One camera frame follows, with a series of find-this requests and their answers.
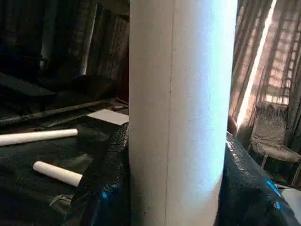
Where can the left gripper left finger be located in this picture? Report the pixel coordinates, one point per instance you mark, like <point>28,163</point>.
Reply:
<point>105,183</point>

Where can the dark metal rail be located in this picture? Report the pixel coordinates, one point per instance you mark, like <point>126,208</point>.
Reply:
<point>58,110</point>

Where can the sheer window curtain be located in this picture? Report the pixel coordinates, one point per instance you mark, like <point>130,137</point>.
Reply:
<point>270,47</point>

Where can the white flat board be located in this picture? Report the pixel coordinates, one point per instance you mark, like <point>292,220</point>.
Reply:
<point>110,116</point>

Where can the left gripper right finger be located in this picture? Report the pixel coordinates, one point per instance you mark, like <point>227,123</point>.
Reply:
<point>247,188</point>

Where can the black work mat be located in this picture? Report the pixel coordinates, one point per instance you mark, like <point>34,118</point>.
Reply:
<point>35,200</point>

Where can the grey upholstered chair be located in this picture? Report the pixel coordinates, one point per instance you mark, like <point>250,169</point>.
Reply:
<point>270,136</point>

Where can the white plastic table leg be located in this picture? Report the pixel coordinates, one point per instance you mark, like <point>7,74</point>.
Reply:
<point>35,136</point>
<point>183,106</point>
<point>58,173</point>

